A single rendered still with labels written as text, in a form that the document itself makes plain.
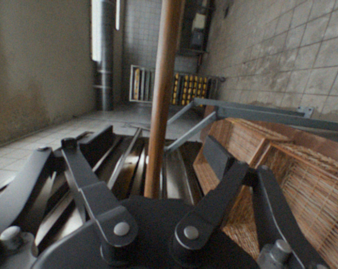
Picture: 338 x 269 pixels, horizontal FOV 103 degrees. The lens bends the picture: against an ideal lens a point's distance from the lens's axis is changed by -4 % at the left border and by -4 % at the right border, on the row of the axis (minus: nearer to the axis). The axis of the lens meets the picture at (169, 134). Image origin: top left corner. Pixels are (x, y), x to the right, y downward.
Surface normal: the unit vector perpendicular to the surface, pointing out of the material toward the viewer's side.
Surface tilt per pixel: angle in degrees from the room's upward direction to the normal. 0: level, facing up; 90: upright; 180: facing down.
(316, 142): 0
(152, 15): 90
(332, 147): 0
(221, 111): 90
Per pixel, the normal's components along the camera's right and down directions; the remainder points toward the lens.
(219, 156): -0.99, -0.10
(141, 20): 0.04, 0.32
